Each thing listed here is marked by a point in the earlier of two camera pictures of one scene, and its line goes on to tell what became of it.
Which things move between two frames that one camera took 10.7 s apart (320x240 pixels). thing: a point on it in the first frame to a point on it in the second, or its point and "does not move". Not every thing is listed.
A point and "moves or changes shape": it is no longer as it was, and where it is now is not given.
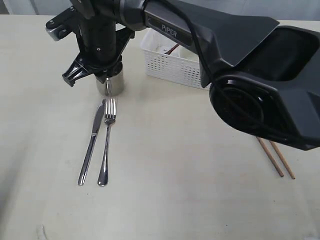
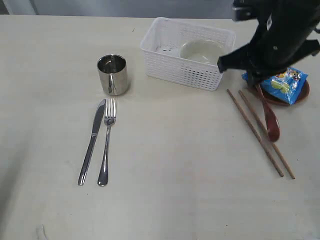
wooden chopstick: [270, 156] does not move
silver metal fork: [110, 115] does not move
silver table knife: [96, 129] does not move
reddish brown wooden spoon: [172, 49] moves or changes shape
